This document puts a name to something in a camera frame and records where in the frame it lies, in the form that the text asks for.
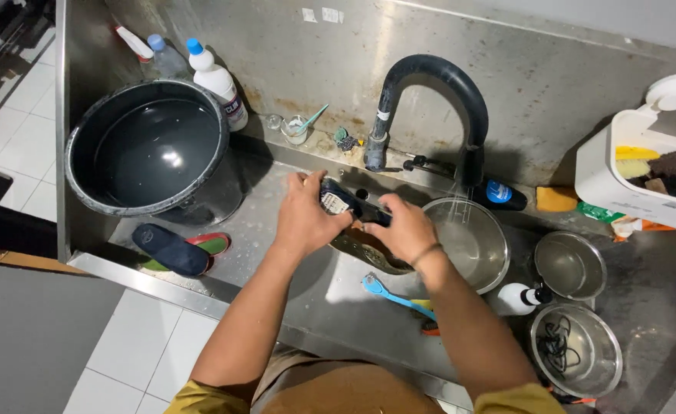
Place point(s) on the navy blue shoe insole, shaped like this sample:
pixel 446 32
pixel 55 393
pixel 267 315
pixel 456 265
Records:
pixel 171 250

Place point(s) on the dark navy shoe brown sole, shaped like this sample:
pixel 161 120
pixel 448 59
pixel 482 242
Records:
pixel 366 247

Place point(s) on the yellow shirt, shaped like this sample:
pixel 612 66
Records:
pixel 211 402

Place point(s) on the small clear glass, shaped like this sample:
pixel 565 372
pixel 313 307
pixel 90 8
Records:
pixel 273 122

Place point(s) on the dark wrist band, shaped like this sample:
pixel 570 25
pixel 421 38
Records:
pixel 427 252

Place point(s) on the white bottle blue cap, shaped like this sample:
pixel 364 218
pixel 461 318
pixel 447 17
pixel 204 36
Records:
pixel 220 83

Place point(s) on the person's left hand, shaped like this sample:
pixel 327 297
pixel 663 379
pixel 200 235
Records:
pixel 300 218

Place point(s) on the dark bottle blue label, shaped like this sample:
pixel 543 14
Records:
pixel 502 194

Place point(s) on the large black round bucket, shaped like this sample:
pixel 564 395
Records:
pixel 148 149

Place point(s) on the white bottle black cap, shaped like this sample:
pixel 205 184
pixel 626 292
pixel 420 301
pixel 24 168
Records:
pixel 513 300

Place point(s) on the stainless steel sink unit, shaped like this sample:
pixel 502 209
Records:
pixel 545 86

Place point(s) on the dark metal scrub pad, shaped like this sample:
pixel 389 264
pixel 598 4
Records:
pixel 346 141

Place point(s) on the white wall caddy with brushes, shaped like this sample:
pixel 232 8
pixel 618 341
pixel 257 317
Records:
pixel 599 178

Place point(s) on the green packet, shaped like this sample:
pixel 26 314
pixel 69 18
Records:
pixel 599 213

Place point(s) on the black curved faucet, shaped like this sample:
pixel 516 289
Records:
pixel 430 66

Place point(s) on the person's right hand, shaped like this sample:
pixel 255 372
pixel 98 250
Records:
pixel 410 230

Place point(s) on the white tape piece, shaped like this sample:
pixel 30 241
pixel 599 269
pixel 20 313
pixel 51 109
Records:
pixel 309 15
pixel 332 15

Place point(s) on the black shoelaces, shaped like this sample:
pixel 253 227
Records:
pixel 553 345

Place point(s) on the orange white packet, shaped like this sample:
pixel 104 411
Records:
pixel 625 227

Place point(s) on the black faucet lever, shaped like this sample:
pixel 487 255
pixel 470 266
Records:
pixel 430 167

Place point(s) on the steel bowl holding laces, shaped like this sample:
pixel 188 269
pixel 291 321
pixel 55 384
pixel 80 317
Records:
pixel 599 356

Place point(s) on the white red spray bottle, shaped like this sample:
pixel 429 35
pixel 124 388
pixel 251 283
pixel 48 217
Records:
pixel 133 43

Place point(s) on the brown apron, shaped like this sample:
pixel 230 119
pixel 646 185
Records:
pixel 338 385

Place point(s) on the clear glass cup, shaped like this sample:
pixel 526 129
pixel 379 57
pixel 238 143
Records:
pixel 294 132

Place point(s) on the large steel bowl with water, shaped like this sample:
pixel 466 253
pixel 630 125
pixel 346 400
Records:
pixel 476 247

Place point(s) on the yellow sponge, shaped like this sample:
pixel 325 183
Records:
pixel 556 199

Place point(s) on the empty steel bowl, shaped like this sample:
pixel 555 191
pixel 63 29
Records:
pixel 571 264

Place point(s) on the clear bottle blue cap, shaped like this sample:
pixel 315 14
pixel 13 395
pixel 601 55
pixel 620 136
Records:
pixel 168 60

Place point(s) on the yellow orange brush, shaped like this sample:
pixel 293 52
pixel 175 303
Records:
pixel 428 325

